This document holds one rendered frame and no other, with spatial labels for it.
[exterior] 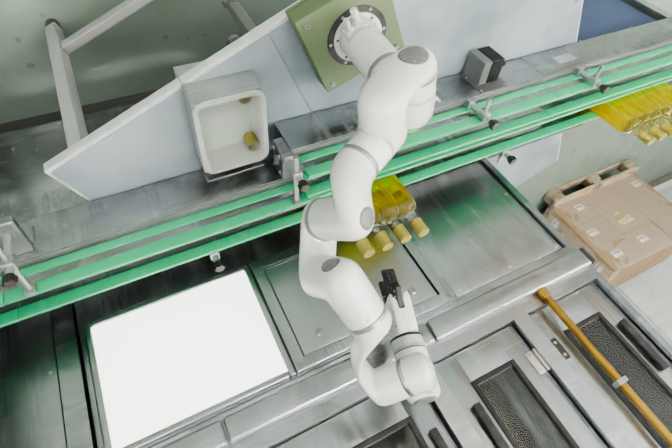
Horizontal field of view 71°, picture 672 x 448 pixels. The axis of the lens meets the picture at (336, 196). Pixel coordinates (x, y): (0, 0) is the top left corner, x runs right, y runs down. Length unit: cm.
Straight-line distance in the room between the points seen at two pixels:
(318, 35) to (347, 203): 49
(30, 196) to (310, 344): 100
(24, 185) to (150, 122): 67
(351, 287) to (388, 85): 36
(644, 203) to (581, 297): 407
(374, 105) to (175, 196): 64
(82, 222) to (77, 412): 43
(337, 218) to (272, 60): 53
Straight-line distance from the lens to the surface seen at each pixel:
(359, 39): 111
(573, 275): 157
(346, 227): 81
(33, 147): 191
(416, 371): 97
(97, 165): 127
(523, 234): 161
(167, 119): 122
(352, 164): 83
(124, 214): 128
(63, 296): 131
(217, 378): 121
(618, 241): 508
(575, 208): 514
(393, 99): 85
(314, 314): 126
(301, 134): 128
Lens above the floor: 170
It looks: 35 degrees down
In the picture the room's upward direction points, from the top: 147 degrees clockwise
